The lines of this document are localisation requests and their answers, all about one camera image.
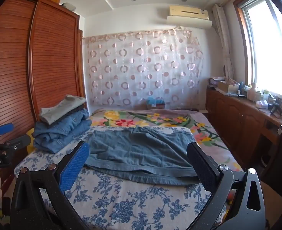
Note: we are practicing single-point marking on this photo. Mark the colourful flower blanket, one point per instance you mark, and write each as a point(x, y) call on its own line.
point(199, 126)

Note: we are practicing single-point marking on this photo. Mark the folded grey-beige garment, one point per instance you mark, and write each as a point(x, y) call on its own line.
point(68, 104)

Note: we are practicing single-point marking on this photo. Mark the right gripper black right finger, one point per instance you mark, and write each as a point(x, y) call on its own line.
point(247, 210)

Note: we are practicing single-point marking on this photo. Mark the cardboard box with blue cloth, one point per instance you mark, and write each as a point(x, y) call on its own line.
point(153, 104)

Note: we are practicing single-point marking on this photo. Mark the tied beige window curtain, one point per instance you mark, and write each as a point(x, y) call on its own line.
point(223, 32)

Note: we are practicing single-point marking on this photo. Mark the blue floral white bedspread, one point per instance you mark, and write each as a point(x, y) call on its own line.
point(104, 201)

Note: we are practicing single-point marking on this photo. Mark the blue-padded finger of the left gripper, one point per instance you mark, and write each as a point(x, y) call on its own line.
point(16, 144)
point(3, 129)

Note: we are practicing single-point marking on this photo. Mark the sheer curtain with pink circles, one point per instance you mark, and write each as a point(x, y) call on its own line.
point(125, 69)

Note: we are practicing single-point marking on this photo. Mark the window with wooden frame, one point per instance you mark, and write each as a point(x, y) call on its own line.
point(261, 23)

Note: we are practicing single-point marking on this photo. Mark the teal blue shorts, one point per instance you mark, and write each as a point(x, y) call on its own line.
point(150, 155)

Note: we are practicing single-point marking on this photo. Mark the long wooden sideboard cabinet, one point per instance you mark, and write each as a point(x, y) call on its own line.
point(253, 137)

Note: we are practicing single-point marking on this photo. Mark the cream wall air conditioner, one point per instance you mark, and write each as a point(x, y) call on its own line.
point(188, 17)

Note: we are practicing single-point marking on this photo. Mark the open cardboard box on cabinet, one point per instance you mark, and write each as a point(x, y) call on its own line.
point(227, 88)

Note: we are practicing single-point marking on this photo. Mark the brown louvred wooden wardrobe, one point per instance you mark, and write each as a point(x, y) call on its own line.
point(40, 60)

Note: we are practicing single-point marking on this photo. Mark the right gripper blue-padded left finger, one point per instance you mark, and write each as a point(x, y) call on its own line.
point(39, 200)

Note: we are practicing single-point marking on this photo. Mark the folded blue denim jeans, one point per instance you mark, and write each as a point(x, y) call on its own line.
point(53, 138)

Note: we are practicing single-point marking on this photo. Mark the white plastic bottle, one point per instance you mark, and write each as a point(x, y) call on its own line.
point(252, 92)

